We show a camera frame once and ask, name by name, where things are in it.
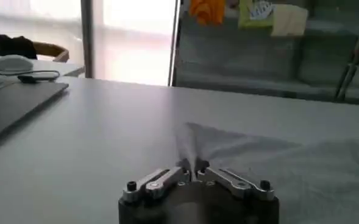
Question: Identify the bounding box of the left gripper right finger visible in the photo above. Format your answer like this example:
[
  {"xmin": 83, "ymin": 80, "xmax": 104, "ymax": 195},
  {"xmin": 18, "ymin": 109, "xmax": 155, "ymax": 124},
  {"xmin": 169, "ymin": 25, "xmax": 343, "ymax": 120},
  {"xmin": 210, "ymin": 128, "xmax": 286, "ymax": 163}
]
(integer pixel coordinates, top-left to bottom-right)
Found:
[{"xmin": 197, "ymin": 159, "xmax": 275, "ymax": 201}]

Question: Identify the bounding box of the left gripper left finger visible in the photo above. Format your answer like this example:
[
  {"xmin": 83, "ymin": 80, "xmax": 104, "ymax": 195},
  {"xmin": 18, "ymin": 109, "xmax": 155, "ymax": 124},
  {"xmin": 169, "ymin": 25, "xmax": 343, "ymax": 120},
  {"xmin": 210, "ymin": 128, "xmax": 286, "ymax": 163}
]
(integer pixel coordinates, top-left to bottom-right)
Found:
[{"xmin": 123, "ymin": 158, "xmax": 195, "ymax": 204}]

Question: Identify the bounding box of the grey printed t-shirt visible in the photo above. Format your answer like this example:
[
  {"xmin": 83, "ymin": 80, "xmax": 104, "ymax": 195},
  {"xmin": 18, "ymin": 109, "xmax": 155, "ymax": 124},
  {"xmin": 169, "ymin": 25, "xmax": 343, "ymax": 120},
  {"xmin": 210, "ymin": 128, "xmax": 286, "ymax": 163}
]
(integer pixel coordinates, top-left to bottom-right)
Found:
[{"xmin": 173, "ymin": 121, "xmax": 359, "ymax": 224}]

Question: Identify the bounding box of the metal shelf rack with cloths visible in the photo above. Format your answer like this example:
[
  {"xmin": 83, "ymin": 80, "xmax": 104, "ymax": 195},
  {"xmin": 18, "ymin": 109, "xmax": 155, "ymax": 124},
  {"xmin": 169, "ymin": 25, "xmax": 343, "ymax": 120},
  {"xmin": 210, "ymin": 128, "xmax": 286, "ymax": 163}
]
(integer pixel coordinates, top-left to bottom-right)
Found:
[{"xmin": 171, "ymin": 0, "xmax": 359, "ymax": 103}]

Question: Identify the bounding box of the small white desk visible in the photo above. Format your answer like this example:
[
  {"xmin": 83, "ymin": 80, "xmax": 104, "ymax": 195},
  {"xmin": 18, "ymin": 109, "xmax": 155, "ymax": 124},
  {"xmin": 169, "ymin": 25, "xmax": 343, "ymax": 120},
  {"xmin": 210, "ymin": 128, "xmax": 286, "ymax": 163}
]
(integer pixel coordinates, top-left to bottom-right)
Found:
[{"xmin": 29, "ymin": 59, "xmax": 86, "ymax": 77}]

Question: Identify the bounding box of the dark grey laptop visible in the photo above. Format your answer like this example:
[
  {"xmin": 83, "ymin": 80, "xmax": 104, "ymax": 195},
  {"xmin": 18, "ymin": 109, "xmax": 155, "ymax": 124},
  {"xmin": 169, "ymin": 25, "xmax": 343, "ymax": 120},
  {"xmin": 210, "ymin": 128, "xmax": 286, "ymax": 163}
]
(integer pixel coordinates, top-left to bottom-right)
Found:
[{"xmin": 0, "ymin": 75, "xmax": 69, "ymax": 144}]

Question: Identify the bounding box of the wooden chair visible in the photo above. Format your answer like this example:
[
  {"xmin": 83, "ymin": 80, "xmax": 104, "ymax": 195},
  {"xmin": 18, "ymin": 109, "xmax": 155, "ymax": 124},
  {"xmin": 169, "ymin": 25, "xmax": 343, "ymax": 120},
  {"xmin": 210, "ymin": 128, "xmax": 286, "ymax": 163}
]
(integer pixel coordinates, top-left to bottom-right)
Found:
[{"xmin": 32, "ymin": 41, "xmax": 70, "ymax": 63}]

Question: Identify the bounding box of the oval computer mouse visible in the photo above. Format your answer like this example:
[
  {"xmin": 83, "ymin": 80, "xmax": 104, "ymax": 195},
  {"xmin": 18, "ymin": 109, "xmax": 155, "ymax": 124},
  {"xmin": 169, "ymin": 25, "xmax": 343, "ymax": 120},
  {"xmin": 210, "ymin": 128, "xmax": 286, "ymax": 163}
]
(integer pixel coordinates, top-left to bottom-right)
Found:
[{"xmin": 0, "ymin": 54, "xmax": 34, "ymax": 73}]

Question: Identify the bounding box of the dark window frame post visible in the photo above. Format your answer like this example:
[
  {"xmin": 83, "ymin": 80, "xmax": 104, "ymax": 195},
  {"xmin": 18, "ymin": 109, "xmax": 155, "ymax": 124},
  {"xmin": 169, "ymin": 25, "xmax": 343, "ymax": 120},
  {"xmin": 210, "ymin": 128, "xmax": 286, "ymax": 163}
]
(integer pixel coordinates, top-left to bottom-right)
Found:
[{"xmin": 80, "ymin": 0, "xmax": 95, "ymax": 79}]

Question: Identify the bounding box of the black dongle with cable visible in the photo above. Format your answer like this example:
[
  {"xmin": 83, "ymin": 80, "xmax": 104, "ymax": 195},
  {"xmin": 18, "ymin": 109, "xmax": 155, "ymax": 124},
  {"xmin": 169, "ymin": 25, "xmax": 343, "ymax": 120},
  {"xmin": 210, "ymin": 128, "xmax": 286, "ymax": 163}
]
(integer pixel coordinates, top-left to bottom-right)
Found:
[{"xmin": 0, "ymin": 69, "xmax": 60, "ymax": 84}]

